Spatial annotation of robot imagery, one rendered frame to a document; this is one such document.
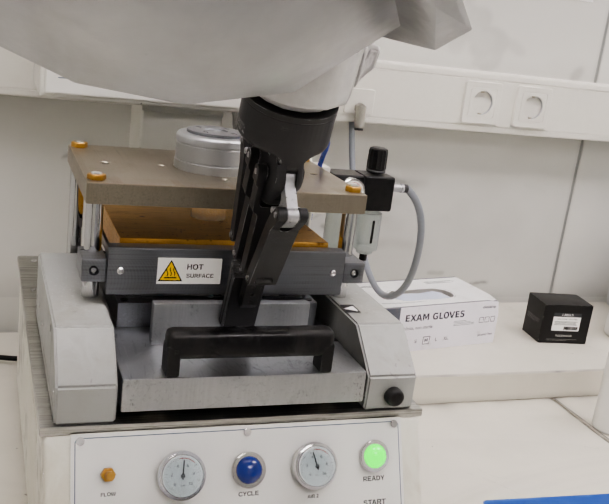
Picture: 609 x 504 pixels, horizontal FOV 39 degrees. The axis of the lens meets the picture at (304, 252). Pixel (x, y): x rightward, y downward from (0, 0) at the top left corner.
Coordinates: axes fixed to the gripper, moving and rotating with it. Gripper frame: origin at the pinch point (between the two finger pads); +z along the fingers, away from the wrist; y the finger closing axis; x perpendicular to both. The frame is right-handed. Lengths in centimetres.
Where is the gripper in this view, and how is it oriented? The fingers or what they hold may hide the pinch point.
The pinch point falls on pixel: (242, 296)
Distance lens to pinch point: 78.5
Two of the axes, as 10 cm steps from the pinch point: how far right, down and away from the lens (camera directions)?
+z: -2.3, 8.0, 5.6
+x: 9.3, 0.2, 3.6
